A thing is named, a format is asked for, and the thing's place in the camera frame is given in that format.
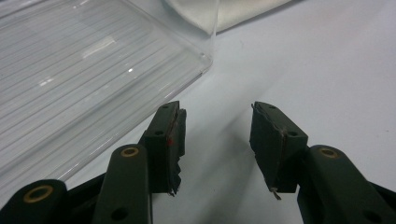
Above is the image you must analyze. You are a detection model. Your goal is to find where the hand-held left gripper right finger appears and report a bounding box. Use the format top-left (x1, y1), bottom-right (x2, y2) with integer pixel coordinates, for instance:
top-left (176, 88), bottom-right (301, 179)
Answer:
top-left (249, 101), bottom-right (309, 194)

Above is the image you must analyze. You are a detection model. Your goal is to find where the white canvas tote bag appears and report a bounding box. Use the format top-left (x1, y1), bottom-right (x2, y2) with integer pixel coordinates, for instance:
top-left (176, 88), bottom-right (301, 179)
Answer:
top-left (164, 0), bottom-right (293, 35)

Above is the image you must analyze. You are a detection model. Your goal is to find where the clear plastic container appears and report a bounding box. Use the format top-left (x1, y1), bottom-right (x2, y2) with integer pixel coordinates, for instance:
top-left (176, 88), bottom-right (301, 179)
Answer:
top-left (0, 0), bottom-right (219, 207)

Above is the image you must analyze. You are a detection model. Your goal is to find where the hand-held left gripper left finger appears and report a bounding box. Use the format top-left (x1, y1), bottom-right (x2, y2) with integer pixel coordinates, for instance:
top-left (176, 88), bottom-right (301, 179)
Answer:
top-left (138, 100), bottom-right (188, 198)

